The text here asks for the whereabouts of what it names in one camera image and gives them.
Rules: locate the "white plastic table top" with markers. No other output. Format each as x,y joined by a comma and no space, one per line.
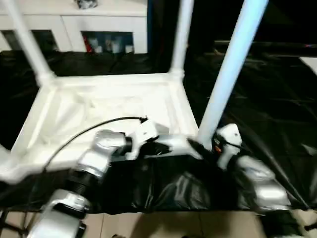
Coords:
99,99

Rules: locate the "white plastic table leg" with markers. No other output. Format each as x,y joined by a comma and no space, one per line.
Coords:
182,37
5,158
29,42
230,62

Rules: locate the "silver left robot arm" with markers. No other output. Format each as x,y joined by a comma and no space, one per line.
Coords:
104,146

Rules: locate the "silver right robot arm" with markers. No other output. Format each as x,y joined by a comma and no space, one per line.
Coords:
262,178

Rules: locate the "grey robot left foot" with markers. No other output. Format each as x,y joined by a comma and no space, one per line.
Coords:
116,235

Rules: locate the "long black bar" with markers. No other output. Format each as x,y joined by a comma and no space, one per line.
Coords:
267,44

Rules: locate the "red bottle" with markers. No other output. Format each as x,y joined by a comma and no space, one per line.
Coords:
86,44

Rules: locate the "white flat sheet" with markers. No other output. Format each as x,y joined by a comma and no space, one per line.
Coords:
309,63

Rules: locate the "white glass-door cabinet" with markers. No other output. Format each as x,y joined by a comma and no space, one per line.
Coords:
69,22

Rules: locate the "dark objects on cabinet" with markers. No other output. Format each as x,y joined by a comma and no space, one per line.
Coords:
86,3

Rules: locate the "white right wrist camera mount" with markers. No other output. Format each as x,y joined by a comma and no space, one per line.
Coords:
230,134

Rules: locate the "dark folding stand frame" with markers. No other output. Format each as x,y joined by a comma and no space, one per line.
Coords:
12,223

